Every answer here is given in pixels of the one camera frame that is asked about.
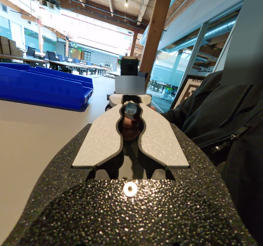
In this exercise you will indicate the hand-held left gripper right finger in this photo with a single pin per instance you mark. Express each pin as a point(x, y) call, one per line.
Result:
point(162, 141)

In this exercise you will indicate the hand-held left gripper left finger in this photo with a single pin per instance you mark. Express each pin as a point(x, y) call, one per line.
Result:
point(98, 139)

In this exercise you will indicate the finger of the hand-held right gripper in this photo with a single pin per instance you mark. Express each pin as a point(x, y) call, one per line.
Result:
point(116, 100)
point(146, 100)

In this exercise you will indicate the silver hex nut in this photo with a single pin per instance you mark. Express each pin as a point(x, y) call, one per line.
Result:
point(131, 101)

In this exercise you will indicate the silver hex bolt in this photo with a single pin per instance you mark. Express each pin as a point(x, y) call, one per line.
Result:
point(131, 109)

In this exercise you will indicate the person's right hand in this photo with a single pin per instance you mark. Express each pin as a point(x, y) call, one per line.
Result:
point(131, 129)

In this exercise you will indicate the black mesh office chair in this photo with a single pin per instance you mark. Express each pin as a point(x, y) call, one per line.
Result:
point(146, 75)

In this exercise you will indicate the black framed marker board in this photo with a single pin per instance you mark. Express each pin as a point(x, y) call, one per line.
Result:
point(185, 90)

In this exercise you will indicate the row of office desks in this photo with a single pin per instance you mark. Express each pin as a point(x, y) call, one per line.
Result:
point(82, 66)

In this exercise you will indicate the ceiling lamp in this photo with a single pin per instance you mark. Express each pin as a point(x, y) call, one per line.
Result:
point(126, 4)

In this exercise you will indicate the blue plastic bin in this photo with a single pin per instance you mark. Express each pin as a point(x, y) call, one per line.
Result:
point(41, 88)

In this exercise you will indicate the row of office chairs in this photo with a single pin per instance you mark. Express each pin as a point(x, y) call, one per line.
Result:
point(51, 56)

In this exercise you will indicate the wooden desk with black legs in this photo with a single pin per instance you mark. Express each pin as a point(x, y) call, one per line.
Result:
point(24, 59)

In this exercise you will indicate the ceiling projector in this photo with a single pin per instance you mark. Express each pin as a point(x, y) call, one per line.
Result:
point(49, 4)

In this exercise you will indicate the stack of cardboard boxes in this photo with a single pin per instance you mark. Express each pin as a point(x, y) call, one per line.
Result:
point(10, 47)

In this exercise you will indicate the wooden support post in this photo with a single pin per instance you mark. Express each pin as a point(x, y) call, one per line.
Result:
point(158, 24)
point(134, 44)

